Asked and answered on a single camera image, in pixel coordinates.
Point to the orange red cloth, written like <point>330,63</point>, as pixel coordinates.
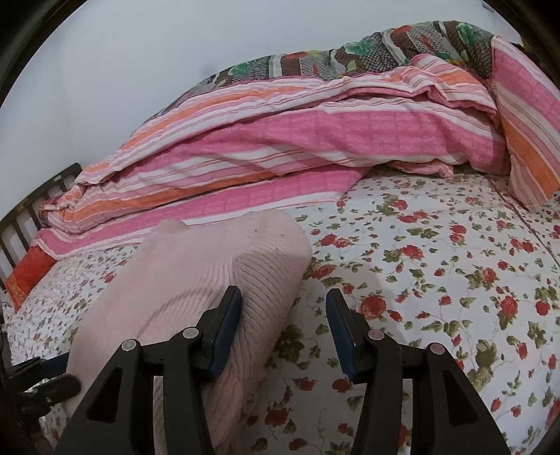
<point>30,271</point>

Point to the pink knit sweater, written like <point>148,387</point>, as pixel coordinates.
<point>218,262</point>

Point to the brown green patchwork blanket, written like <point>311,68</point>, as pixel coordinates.
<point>306,61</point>

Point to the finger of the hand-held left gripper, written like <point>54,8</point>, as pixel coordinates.
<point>57,387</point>

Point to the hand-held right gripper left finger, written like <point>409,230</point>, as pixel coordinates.
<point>227,337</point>

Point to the dark wooden headboard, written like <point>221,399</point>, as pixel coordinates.
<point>43,183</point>

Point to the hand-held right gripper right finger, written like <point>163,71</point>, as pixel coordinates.
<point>339,332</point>

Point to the pink orange striped quilt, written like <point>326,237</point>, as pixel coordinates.
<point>306,131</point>

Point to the pink orange striped pillow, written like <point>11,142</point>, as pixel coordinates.
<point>525,122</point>

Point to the floral bed sheet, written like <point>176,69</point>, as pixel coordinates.
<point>437,284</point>

